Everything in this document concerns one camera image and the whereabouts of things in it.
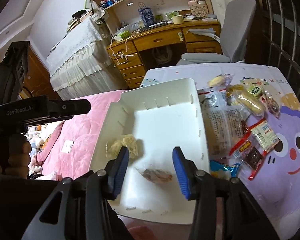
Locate blue white snack packet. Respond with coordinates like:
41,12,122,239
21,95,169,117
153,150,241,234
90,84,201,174
210,160,241,180

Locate dark brown snack packet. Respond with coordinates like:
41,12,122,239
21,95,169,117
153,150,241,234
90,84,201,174
243,147,264,171

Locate red small snack packet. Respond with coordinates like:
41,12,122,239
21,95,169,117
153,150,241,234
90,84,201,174
138,168,173,184

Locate large clear bread package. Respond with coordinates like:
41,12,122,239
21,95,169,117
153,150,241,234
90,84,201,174
203,106,247,159

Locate pale puffed cracker bag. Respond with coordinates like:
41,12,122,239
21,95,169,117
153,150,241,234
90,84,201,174
106,134,139,159

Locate white label snack packet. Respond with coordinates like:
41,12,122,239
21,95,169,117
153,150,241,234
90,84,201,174
249,118,280,153

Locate long bread roll package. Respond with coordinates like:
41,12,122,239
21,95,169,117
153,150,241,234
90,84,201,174
231,89,266,117

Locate green square candy packet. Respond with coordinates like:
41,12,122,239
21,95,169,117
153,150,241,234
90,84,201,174
247,85,263,98

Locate yellow cake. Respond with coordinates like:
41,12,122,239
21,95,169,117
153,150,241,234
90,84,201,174
207,74,233,87

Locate mixed nuts clear packet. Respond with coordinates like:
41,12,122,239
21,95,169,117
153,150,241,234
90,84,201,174
262,90,282,118

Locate person left hand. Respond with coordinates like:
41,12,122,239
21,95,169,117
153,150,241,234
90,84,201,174
0,134,32,179

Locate patterned crumpled blanket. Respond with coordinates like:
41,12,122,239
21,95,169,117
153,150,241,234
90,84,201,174
25,124,52,176

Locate brown wooden door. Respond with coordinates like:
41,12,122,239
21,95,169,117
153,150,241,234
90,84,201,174
23,47,61,100

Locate pink quilt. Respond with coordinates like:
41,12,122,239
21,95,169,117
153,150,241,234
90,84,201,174
29,90,124,180

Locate cartoon printed tablecloth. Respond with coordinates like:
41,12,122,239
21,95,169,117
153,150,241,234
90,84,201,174
142,63,300,239

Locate white lace covered piano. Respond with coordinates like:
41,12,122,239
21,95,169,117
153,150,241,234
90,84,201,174
46,16,128,100

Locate white plastic organizer tray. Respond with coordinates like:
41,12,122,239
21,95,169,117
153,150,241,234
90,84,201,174
90,78,210,224

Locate wooden desk with drawers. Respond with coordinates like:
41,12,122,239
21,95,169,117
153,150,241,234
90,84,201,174
107,20,222,89

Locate green tissue box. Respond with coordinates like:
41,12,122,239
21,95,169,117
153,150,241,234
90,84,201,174
114,31,131,41

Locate blue paper gift bag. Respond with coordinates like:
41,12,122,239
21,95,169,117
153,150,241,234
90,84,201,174
138,2,156,27

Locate grey office chair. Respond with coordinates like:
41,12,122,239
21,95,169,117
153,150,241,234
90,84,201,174
177,0,256,66

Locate white charging cable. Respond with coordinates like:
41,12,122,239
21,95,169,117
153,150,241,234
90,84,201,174
109,33,138,66

